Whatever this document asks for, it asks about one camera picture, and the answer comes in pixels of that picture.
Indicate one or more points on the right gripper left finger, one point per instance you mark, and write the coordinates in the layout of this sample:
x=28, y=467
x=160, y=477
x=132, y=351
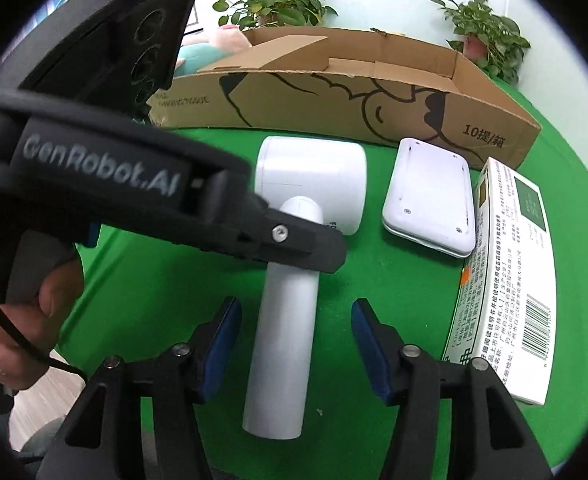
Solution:
x=100, y=437

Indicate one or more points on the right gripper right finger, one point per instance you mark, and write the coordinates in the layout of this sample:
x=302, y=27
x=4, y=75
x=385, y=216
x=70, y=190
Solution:
x=490, y=438

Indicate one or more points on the pink pig plush toy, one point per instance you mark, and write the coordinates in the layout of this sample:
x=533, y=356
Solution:
x=209, y=47

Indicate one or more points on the white device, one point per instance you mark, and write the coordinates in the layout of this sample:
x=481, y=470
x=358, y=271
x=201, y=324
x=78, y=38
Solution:
x=429, y=199

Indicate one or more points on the white hair dryer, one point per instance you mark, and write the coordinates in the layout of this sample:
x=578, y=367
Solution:
x=316, y=191

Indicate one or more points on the person's left hand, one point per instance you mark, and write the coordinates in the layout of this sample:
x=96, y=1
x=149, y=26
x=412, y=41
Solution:
x=40, y=320

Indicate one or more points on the white medicine box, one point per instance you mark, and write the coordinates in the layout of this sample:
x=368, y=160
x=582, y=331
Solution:
x=505, y=311

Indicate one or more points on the green tablecloth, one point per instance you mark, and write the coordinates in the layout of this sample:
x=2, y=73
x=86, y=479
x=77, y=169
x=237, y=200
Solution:
x=143, y=295

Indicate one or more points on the large potted green plant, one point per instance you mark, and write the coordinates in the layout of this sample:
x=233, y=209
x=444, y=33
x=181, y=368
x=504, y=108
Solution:
x=252, y=14

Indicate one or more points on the brown cardboard box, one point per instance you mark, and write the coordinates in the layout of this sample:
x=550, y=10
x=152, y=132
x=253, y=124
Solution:
x=354, y=85

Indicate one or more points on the small potted green plant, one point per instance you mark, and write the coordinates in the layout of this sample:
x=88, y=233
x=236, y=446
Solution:
x=491, y=41

